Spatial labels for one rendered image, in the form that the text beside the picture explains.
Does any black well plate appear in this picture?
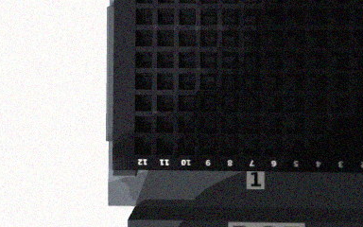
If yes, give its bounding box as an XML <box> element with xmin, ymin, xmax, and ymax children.
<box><xmin>112</xmin><ymin>0</ymin><xmax>363</xmax><ymax>173</ymax></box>

